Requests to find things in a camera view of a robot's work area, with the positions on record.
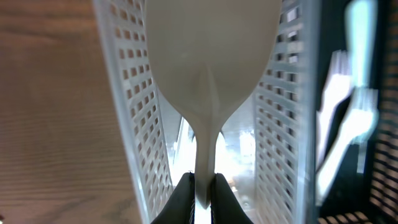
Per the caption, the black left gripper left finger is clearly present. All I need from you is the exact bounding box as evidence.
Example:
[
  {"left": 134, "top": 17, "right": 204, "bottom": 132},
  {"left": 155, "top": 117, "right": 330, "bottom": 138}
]
[{"left": 151, "top": 172, "right": 195, "bottom": 224}]

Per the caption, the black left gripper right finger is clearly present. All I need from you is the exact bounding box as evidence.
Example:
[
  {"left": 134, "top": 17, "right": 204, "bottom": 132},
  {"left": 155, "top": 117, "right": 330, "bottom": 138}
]
[{"left": 210, "top": 173, "right": 253, "bottom": 224}]

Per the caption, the dark green perforated plastic basket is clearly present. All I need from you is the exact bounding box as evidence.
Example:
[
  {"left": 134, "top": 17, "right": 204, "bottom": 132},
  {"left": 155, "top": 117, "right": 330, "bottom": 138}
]
[{"left": 317, "top": 0, "right": 397, "bottom": 223}]

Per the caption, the white plastic spoon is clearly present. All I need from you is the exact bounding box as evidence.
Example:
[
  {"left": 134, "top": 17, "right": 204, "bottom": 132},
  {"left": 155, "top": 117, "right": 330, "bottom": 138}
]
[{"left": 144, "top": 0, "right": 282, "bottom": 208}]

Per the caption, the white plastic fork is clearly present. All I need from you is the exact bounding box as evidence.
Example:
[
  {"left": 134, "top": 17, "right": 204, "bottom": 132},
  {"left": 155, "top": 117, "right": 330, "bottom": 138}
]
[
  {"left": 316, "top": 50, "right": 353, "bottom": 169},
  {"left": 315, "top": 88, "right": 379, "bottom": 207}
]

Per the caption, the pale blue plastic fork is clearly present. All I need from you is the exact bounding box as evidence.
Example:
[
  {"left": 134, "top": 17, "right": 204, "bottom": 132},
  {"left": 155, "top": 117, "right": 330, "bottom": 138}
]
[{"left": 345, "top": 0, "right": 379, "bottom": 174}]

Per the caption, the clear perforated plastic basket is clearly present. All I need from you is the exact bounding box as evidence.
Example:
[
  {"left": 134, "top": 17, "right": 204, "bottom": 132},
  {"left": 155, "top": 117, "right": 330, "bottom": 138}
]
[{"left": 94, "top": 0, "right": 313, "bottom": 223}]

